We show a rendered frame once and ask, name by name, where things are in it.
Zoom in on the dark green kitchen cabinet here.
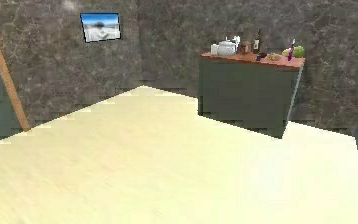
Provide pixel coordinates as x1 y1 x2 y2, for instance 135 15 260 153
197 52 306 140

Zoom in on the green leafy lettuce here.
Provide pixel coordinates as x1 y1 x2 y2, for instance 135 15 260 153
281 45 306 59

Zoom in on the white kettle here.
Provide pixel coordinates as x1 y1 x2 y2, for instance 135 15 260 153
217 39 238 57

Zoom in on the brown round jar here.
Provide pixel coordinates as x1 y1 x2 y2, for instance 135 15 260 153
238 40 252 55

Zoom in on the dark wine bottle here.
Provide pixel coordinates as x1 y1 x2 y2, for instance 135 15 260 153
252 29 262 55

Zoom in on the framed blue white picture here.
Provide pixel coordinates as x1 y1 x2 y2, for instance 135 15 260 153
79 12 123 44

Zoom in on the purple spray bottle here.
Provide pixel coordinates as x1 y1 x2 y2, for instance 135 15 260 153
287 38 297 62

